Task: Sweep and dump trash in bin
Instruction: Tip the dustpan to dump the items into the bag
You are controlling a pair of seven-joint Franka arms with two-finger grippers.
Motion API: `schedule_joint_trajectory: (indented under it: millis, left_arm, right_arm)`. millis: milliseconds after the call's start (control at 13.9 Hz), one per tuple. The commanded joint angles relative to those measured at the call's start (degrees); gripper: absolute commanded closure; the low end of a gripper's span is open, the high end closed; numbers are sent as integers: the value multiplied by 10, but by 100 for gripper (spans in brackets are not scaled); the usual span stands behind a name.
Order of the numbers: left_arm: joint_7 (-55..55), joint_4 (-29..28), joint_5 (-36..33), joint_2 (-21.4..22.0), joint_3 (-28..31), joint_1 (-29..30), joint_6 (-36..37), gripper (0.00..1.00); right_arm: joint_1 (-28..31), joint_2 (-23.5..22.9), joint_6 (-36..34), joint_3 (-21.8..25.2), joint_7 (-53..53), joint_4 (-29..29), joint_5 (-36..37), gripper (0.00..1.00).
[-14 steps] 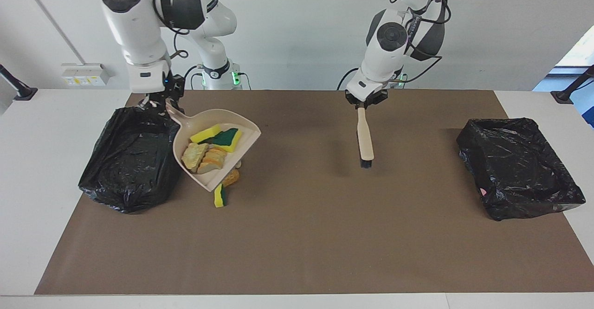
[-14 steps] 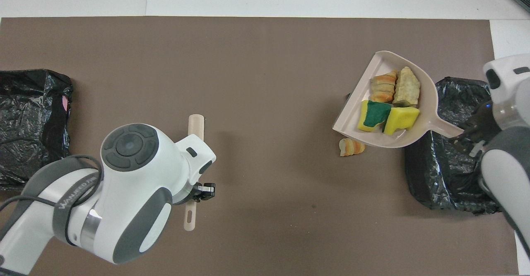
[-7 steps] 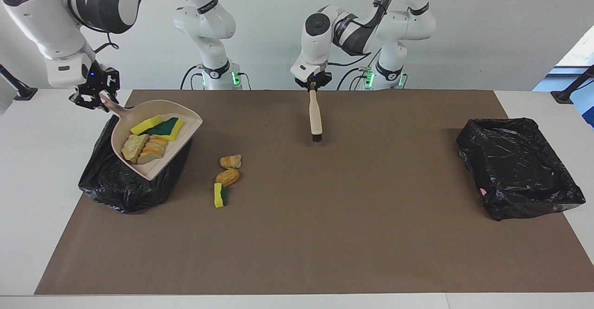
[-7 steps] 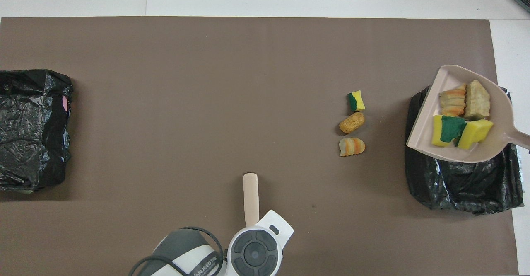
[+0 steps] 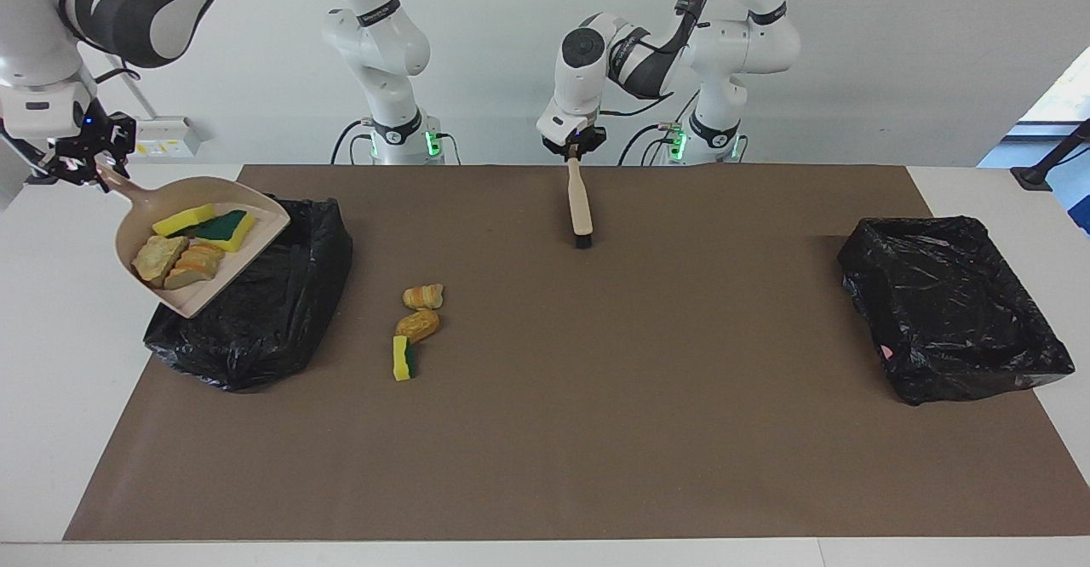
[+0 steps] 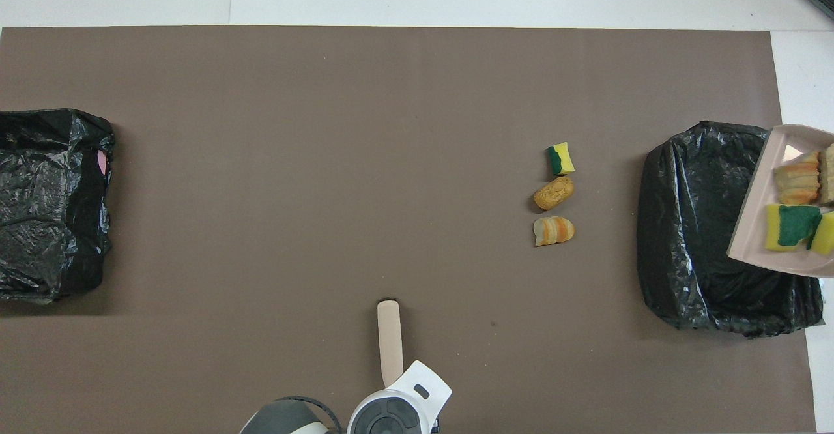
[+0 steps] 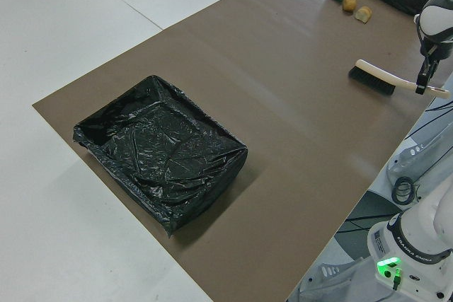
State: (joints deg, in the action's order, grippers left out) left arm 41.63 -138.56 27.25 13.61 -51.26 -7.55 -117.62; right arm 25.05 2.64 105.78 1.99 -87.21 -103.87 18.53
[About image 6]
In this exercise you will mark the pink dustpan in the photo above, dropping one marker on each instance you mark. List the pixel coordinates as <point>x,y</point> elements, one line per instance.
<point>756,225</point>

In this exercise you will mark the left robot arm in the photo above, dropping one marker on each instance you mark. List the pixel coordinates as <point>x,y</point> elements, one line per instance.
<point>397,405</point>

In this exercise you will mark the bin with black bag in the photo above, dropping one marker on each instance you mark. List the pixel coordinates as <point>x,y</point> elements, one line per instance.
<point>690,225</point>
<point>45,206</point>

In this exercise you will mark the brown potato-shaped bread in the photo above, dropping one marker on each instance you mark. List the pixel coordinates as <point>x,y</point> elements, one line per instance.
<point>554,193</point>

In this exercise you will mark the striped bread slice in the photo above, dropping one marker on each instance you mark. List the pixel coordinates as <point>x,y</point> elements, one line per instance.
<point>554,231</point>
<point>797,178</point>

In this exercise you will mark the yellow green sponge piece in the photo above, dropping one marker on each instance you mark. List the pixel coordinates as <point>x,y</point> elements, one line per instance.
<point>561,159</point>

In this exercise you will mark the pale bread slice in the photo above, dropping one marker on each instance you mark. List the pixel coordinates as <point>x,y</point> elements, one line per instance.
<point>828,173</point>

